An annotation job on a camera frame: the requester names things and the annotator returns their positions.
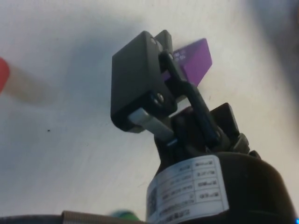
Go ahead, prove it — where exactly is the red block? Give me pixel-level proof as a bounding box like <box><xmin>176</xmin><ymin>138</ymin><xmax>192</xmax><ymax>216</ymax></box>
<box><xmin>0</xmin><ymin>57</ymin><xmax>10</xmax><ymax>94</ymax></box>

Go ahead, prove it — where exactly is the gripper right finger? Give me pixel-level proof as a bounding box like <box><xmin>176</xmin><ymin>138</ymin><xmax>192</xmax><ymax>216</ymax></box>
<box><xmin>153</xmin><ymin>29</ymin><xmax>240</xmax><ymax>149</ymax></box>

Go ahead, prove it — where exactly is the purple triangular block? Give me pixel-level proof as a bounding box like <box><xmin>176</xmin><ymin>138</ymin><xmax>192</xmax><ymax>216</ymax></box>
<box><xmin>163</xmin><ymin>38</ymin><xmax>214</xmax><ymax>87</ymax></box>

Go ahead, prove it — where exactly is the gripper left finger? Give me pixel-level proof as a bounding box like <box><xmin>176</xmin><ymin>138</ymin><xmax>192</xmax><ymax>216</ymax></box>
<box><xmin>111</xmin><ymin>31</ymin><xmax>178</xmax><ymax>147</ymax></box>

